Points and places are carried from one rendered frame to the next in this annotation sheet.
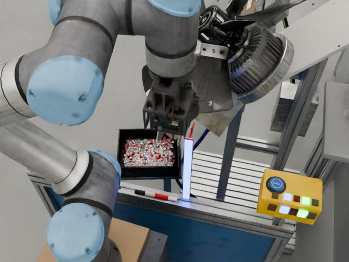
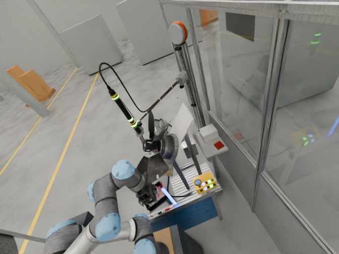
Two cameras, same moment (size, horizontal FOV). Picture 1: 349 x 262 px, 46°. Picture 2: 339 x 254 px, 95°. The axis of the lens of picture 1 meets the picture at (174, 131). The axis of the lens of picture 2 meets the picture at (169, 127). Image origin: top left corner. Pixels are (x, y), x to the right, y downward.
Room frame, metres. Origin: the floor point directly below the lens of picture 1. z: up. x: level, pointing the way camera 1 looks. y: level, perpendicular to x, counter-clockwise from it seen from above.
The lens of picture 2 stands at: (0.01, -0.13, 2.22)
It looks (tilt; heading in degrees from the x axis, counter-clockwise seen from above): 42 degrees down; 347
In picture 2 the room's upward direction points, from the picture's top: 25 degrees counter-clockwise
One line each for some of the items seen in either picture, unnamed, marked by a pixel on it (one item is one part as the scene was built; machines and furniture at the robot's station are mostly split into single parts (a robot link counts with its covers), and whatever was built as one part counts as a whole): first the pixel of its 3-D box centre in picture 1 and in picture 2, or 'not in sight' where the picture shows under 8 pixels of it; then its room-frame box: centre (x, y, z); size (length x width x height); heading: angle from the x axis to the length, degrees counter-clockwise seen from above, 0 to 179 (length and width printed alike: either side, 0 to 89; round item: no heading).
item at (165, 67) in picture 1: (173, 52); (136, 181); (0.45, 0.00, 1.65); 0.08 x 0.08 x 0.05
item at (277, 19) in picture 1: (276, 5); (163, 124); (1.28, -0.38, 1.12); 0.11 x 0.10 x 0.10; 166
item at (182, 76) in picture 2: not in sight; (182, 77); (1.19, -0.70, 1.54); 0.10 x 0.07 x 0.08; 111
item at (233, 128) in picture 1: (228, 153); (180, 174); (1.07, -0.25, 0.45); 0.09 x 0.04 x 0.91; 166
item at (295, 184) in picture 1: (288, 197); (204, 183); (0.55, -0.32, 1.02); 0.16 x 0.10 x 0.11; 76
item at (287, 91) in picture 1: (293, 109); (189, 148); (1.11, -0.50, 0.73); 0.15 x 0.09 x 0.22; 76
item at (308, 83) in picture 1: (283, 148); (195, 161); (1.02, -0.48, 0.57); 0.09 x 0.04 x 1.15; 166
